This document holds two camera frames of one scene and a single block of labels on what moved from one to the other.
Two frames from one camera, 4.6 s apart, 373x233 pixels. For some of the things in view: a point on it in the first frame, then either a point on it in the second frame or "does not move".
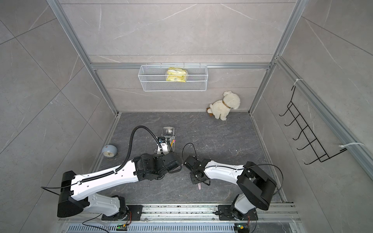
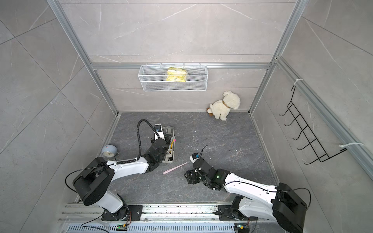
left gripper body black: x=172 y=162 → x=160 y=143
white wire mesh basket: x=153 y=78 does not move
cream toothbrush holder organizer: x=168 y=132 does not move
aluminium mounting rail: x=192 y=213 does not move
